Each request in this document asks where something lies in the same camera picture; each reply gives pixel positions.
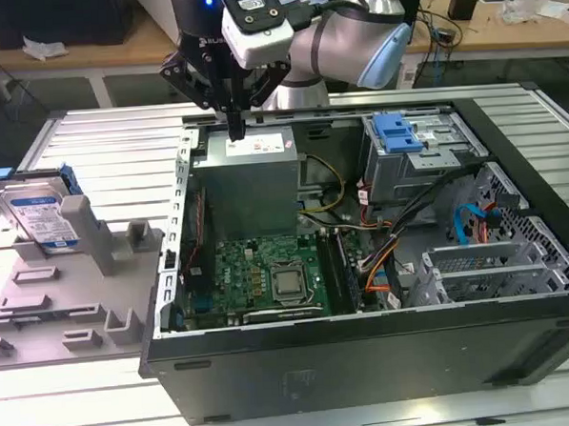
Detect metal disk bay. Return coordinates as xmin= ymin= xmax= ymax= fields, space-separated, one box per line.
xmin=405 ymin=238 xmax=569 ymax=308

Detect wooden desk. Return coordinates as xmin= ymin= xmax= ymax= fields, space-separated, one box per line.
xmin=0 ymin=8 xmax=183 ymax=89
xmin=396 ymin=0 xmax=569 ymax=68

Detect white flat packet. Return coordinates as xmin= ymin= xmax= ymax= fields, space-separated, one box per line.
xmin=539 ymin=0 xmax=569 ymax=27

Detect small dark box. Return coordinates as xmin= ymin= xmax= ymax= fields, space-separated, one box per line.
xmin=447 ymin=0 xmax=478 ymax=22

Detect black speaker box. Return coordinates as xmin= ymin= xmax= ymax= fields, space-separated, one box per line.
xmin=399 ymin=0 xmax=424 ymax=27

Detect grey power supply unit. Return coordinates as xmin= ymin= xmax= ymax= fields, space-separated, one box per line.
xmin=192 ymin=124 xmax=311 ymax=240

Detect large black box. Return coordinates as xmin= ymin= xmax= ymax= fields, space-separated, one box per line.
xmin=0 ymin=0 xmax=136 ymax=51

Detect dark RAM stick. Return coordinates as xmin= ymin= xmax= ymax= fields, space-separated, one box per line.
xmin=10 ymin=310 xmax=57 ymax=327

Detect blue hanging cable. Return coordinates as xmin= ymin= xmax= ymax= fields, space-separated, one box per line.
xmin=431 ymin=46 xmax=451 ymax=87

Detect crumpled white tissue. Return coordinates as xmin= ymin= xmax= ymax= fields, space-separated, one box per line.
xmin=20 ymin=33 xmax=71 ymax=64

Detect metal drive cage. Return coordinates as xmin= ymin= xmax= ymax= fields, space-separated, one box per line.
xmin=359 ymin=108 xmax=493 ymax=208

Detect green motherboard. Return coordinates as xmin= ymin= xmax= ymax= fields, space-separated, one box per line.
xmin=180 ymin=226 xmax=382 ymax=332

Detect grey parts rack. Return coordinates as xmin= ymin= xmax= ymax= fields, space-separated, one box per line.
xmin=0 ymin=190 xmax=172 ymax=370

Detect blue drive latch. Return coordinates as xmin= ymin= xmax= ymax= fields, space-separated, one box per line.
xmin=374 ymin=112 xmax=426 ymax=155

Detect blue data wire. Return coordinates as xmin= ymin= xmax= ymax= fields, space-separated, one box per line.
xmin=453 ymin=202 xmax=483 ymax=248

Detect orange wire bundle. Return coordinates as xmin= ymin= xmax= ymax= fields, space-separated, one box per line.
xmin=355 ymin=234 xmax=407 ymax=296

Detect silver CPU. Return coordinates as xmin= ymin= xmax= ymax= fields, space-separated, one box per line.
xmin=272 ymin=267 xmax=307 ymax=295

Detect black PC case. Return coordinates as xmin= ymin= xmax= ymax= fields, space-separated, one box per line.
xmin=124 ymin=79 xmax=569 ymax=426

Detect yellow wires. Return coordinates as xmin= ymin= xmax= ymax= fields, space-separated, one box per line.
xmin=294 ymin=152 xmax=348 ymax=218

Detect black RAM slot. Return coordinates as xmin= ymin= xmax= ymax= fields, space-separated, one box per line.
xmin=316 ymin=229 xmax=344 ymax=316

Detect red yellow black power wire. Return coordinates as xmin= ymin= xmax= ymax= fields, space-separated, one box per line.
xmin=474 ymin=202 xmax=504 ymax=245

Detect metal socket cover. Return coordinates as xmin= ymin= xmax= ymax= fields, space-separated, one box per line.
xmin=266 ymin=262 xmax=314 ymax=305

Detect hard disk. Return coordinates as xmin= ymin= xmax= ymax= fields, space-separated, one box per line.
xmin=0 ymin=161 xmax=85 ymax=260

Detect clear plastic bags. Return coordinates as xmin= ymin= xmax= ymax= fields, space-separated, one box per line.
xmin=499 ymin=0 xmax=550 ymax=26

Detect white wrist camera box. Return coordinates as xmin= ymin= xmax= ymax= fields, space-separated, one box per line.
xmin=219 ymin=0 xmax=296 ymax=70

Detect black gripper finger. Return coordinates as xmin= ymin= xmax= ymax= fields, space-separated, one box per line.
xmin=158 ymin=47 xmax=241 ymax=147
xmin=233 ymin=59 xmax=295 ymax=143

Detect black graphics card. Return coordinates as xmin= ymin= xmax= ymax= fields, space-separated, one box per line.
xmin=241 ymin=305 xmax=325 ymax=326

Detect black cable bundle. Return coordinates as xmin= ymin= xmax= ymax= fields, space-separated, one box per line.
xmin=376 ymin=161 xmax=494 ymax=309

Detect RAM stick with blue label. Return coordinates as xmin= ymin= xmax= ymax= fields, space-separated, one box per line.
xmin=332 ymin=228 xmax=366 ymax=314

